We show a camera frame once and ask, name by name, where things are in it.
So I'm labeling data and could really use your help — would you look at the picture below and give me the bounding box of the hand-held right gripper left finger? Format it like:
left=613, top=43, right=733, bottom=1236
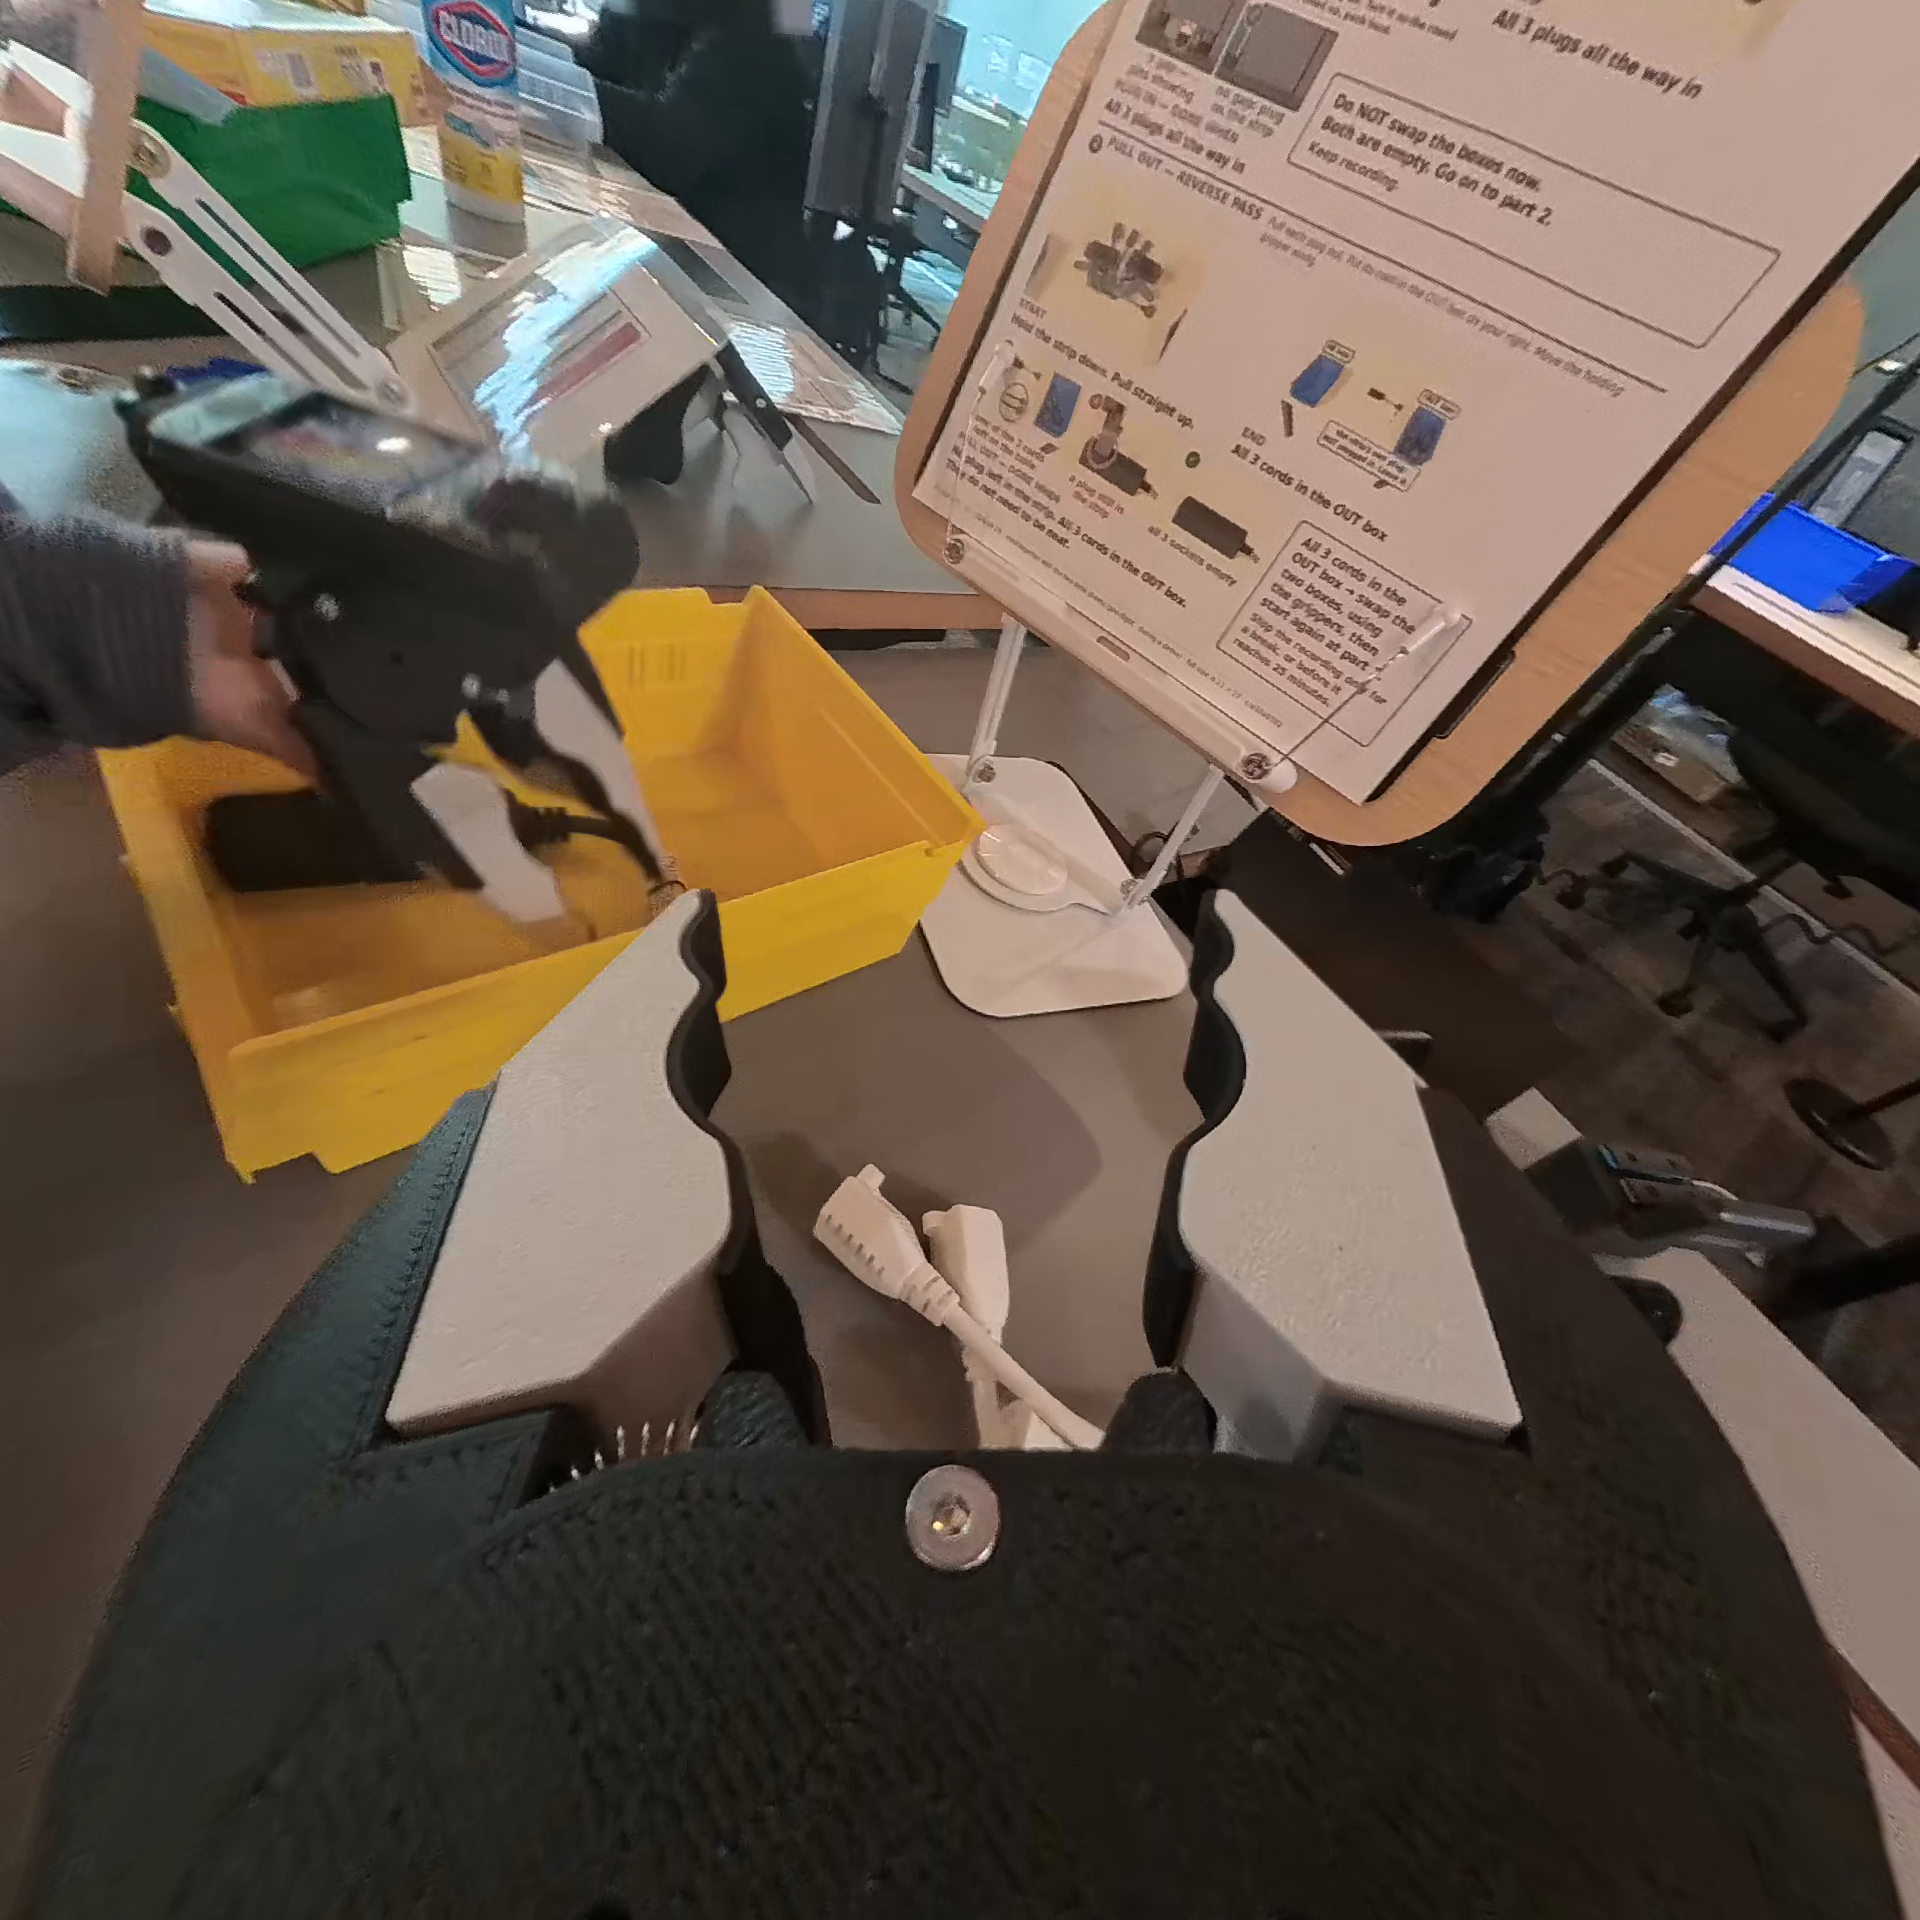
left=385, top=889, right=830, bottom=1471

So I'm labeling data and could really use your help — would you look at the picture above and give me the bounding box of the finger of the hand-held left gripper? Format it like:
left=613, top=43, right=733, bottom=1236
left=412, top=758, right=570, bottom=929
left=530, top=637, right=673, bottom=891

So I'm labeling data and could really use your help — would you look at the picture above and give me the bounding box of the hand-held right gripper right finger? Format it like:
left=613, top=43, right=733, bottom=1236
left=1143, top=889, right=1524, bottom=1464

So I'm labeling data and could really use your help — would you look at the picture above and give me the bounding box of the yellow plastic bin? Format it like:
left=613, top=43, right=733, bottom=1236
left=97, top=586, right=985, bottom=1184

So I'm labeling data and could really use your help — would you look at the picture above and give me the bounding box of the white extension cord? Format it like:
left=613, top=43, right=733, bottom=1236
left=922, top=1203, right=1055, bottom=1449
left=813, top=1166, right=1108, bottom=1449

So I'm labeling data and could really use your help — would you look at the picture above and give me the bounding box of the person's left forearm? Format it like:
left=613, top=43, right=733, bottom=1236
left=0, top=504, right=247, bottom=758

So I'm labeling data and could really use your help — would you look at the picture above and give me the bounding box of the person's left hand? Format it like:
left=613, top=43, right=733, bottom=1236
left=183, top=536, right=324, bottom=781

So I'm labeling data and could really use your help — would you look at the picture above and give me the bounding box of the clear acrylic sign holder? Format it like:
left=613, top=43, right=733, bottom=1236
left=391, top=225, right=888, bottom=507

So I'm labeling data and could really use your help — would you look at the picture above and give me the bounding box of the green box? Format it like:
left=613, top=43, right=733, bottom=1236
left=129, top=93, right=413, bottom=274

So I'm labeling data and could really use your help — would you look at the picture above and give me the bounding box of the white wipes canister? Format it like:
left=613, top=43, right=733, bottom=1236
left=423, top=0, right=530, bottom=225

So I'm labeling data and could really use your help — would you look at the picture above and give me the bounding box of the yellow cardboard box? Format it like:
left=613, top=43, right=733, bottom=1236
left=141, top=0, right=423, bottom=119

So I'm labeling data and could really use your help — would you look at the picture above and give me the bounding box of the black office chair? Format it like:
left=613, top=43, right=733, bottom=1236
left=1649, top=719, right=1920, bottom=1177

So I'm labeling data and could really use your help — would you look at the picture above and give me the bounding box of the blue plastic bin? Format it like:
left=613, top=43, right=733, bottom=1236
left=1710, top=499, right=1920, bottom=616

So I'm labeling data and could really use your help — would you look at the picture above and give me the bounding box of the wooden instruction board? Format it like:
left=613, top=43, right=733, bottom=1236
left=893, top=0, right=1920, bottom=852

